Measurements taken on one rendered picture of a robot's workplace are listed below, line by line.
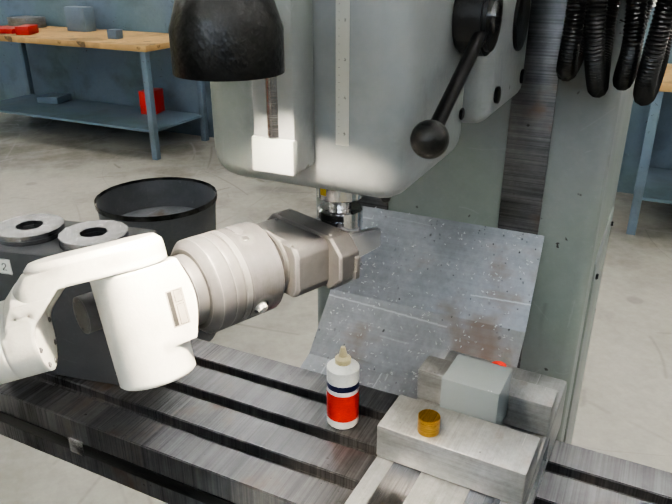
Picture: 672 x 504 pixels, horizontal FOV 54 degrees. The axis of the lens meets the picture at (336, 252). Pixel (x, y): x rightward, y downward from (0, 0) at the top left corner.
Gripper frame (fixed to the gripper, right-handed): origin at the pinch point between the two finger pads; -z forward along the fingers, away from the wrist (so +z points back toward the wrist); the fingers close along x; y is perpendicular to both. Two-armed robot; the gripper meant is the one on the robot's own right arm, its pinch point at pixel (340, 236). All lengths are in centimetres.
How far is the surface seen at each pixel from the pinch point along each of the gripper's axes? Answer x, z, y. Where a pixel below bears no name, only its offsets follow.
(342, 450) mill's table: -1.7, 0.8, 26.8
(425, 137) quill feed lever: -16.0, 6.6, -14.7
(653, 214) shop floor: 104, -371, 119
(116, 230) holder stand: 33.9, 9.4, 7.0
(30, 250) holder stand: 38.2, 19.5, 8.4
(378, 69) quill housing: -10.3, 5.8, -18.9
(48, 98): 584, -183, 93
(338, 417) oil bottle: 1.3, -1.3, 24.9
